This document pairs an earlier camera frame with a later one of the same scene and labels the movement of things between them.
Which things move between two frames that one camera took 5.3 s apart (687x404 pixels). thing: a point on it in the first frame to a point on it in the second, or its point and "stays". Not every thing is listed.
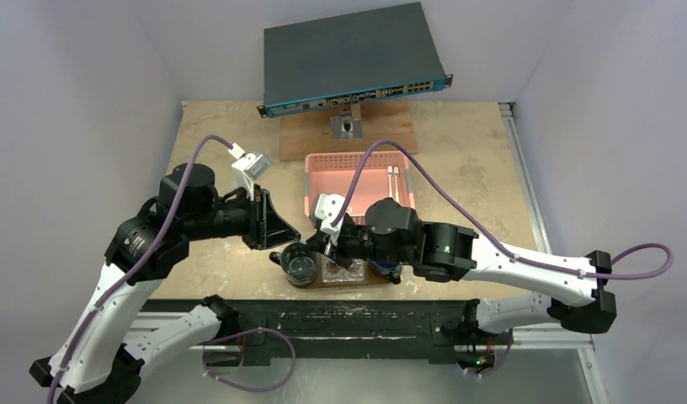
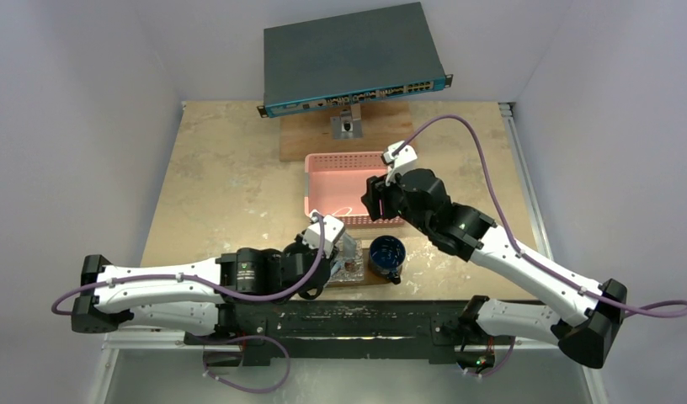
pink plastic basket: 386,174 stays
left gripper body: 253,237 to 300,247
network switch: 349,59 stays
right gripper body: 332,245 to 379,197
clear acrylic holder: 334,272 stays
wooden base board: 311,131 stays
